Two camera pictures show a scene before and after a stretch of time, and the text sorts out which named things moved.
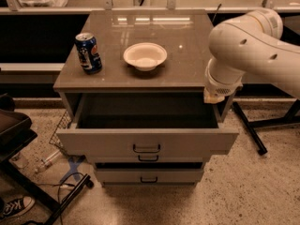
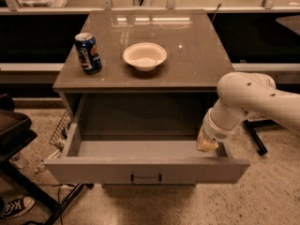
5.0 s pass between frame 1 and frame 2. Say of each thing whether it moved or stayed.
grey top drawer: moved
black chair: stayed
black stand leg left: stayed
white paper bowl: stayed
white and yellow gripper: moved
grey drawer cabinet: stayed
